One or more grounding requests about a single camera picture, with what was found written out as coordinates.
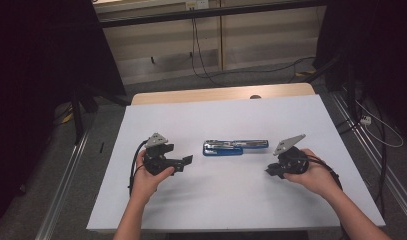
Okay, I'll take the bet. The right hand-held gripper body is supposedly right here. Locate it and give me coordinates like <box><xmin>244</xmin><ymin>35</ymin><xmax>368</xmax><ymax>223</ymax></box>
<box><xmin>273</xmin><ymin>133</ymin><xmax>310</xmax><ymax>176</ymax></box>

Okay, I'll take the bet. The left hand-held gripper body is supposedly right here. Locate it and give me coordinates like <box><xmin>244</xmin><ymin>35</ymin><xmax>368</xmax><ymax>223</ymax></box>
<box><xmin>142</xmin><ymin>132</ymin><xmax>185</xmax><ymax>177</ymax></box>

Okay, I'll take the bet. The blue stapler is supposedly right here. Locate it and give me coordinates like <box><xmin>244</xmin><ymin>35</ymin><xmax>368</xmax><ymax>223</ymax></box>
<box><xmin>202</xmin><ymin>139</ymin><xmax>270</xmax><ymax>157</ymax></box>

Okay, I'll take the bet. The person's left hand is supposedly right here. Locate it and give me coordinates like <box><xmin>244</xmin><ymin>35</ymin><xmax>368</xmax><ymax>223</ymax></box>
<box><xmin>130</xmin><ymin>149</ymin><xmax>176</xmax><ymax>204</ymax></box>

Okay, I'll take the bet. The person's right hand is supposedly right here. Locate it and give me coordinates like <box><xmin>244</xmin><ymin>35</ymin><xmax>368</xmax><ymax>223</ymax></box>
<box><xmin>283</xmin><ymin>148</ymin><xmax>343</xmax><ymax>201</ymax></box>

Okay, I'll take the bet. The white table cover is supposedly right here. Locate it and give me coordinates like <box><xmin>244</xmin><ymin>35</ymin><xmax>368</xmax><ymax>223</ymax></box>
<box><xmin>86</xmin><ymin>94</ymin><xmax>386</xmax><ymax>233</ymax></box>

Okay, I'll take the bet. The light wooden table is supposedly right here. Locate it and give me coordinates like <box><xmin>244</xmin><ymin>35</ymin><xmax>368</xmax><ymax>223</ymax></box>
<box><xmin>130</xmin><ymin>82</ymin><xmax>316</xmax><ymax>106</ymax></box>

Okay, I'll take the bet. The black stand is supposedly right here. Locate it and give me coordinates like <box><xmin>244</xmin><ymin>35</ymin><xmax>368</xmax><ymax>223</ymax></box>
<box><xmin>302</xmin><ymin>49</ymin><xmax>364</xmax><ymax>134</ymax></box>
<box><xmin>70</xmin><ymin>84</ymin><xmax>130</xmax><ymax>145</ymax></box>

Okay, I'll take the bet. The black curtain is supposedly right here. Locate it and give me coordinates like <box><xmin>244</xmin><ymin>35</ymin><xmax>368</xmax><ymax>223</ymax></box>
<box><xmin>314</xmin><ymin>0</ymin><xmax>407</xmax><ymax>141</ymax></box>
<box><xmin>0</xmin><ymin>0</ymin><xmax>127</xmax><ymax>231</ymax></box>

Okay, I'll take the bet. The black horizontal bar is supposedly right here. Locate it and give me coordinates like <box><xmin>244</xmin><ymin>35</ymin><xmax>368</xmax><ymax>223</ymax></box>
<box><xmin>99</xmin><ymin>0</ymin><xmax>327</xmax><ymax>29</ymax></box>

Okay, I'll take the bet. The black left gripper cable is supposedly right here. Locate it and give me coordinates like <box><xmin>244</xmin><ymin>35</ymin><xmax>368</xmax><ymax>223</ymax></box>
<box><xmin>128</xmin><ymin>139</ymin><xmax>149</xmax><ymax>198</ymax></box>

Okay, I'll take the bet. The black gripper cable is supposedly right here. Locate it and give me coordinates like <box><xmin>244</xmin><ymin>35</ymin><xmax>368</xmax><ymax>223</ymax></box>
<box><xmin>306</xmin><ymin>154</ymin><xmax>351</xmax><ymax>240</ymax></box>
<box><xmin>128</xmin><ymin>139</ymin><xmax>149</xmax><ymax>198</ymax></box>

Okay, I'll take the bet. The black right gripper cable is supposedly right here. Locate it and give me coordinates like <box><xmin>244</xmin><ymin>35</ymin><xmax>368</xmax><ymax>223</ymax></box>
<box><xmin>306</xmin><ymin>154</ymin><xmax>351</xmax><ymax>240</ymax></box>

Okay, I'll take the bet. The aluminium floor rail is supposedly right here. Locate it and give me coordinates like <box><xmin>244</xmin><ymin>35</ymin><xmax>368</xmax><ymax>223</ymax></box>
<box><xmin>330</xmin><ymin>92</ymin><xmax>407</xmax><ymax>219</ymax></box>
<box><xmin>34</xmin><ymin>131</ymin><xmax>91</xmax><ymax>240</ymax></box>

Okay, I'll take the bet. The black floor cable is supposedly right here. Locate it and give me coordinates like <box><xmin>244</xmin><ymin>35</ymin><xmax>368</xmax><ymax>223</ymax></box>
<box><xmin>204</xmin><ymin>55</ymin><xmax>317</xmax><ymax>85</ymax></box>

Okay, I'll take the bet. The white cable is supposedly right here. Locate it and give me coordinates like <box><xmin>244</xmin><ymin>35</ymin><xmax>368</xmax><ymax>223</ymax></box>
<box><xmin>354</xmin><ymin>99</ymin><xmax>405</xmax><ymax>149</ymax></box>

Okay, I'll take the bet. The black hanging cable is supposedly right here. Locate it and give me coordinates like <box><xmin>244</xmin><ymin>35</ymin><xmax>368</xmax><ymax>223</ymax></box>
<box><xmin>190</xmin><ymin>8</ymin><xmax>222</xmax><ymax>87</ymax></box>

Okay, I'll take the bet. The white wall socket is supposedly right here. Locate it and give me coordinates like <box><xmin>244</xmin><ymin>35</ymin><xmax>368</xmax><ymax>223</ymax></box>
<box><xmin>185</xmin><ymin>0</ymin><xmax>210</xmax><ymax>11</ymax></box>

